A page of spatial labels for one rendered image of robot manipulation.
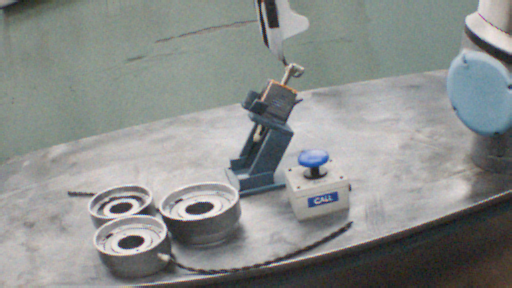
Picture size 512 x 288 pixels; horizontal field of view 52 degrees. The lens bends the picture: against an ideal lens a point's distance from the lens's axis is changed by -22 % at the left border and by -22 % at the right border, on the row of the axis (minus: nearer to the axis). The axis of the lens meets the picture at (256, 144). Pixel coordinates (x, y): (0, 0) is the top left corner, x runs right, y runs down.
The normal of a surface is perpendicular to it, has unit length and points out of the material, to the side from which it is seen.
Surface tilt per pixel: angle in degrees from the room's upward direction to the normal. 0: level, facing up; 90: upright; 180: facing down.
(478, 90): 97
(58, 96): 90
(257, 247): 0
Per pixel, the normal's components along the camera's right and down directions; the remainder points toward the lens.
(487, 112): -0.58, 0.49
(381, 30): 0.15, 0.35
